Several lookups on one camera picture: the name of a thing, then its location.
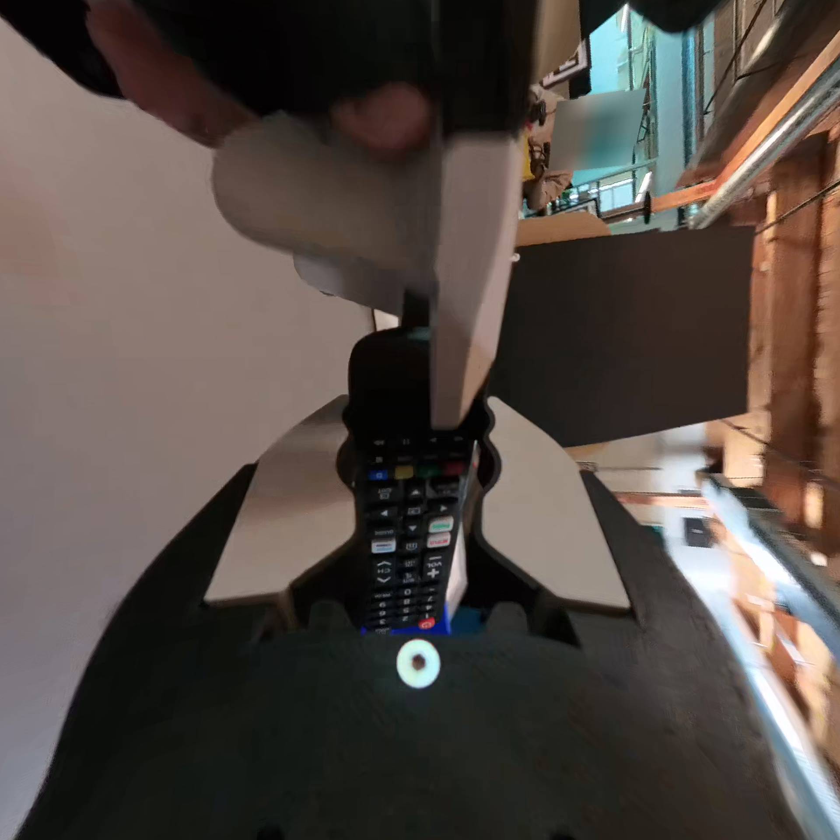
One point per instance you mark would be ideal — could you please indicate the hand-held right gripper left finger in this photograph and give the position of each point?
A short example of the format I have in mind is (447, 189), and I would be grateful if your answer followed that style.
(262, 525)

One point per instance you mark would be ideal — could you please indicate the spiral metal duct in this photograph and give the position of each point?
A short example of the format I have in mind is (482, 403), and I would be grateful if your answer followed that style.
(754, 177)

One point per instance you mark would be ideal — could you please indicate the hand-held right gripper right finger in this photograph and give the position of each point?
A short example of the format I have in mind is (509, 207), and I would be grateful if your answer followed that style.
(558, 525)

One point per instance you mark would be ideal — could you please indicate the black board with cardboard frame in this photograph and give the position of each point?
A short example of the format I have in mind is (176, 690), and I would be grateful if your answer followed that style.
(623, 328)

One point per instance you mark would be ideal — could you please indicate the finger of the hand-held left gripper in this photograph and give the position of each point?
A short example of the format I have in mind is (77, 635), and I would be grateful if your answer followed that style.
(476, 262)

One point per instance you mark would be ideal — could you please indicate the black remote control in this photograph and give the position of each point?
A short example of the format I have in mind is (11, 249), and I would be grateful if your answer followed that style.
(407, 525)

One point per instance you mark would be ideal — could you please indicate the person's left hand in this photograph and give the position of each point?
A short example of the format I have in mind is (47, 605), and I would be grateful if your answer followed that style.
(164, 85)

